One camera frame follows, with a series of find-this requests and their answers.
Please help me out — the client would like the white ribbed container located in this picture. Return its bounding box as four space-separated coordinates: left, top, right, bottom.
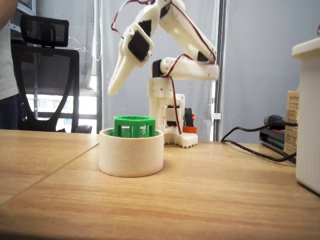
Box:
291 37 320 196

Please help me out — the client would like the beige masking tape roll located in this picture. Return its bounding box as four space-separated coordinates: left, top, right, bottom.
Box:
98 127 165 179

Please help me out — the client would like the person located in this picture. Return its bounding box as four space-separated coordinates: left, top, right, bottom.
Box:
0 0 21 130

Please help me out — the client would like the brown cardboard box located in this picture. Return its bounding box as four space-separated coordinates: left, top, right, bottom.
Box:
283 90 301 155

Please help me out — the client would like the orange and black clamp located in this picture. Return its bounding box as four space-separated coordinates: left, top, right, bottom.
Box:
182 107 199 134

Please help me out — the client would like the green hexagonal printed component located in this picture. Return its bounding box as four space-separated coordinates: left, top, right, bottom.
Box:
113 114 157 139

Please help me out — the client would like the black power cable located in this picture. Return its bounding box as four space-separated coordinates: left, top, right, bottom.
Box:
220 114 299 163

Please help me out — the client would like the grey vertical frame post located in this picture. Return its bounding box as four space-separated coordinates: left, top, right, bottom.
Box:
94 0 104 135
215 0 229 143

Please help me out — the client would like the grey metal shelf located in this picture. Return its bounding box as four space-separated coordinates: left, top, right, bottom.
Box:
9 0 37 33

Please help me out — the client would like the red white black servo cable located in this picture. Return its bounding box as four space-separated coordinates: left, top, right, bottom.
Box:
110 0 156 40

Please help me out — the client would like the black device with red label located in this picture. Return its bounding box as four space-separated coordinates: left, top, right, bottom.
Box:
258 128 287 152

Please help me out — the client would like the black mesh office chair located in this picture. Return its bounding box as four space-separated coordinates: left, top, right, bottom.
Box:
9 13 93 134

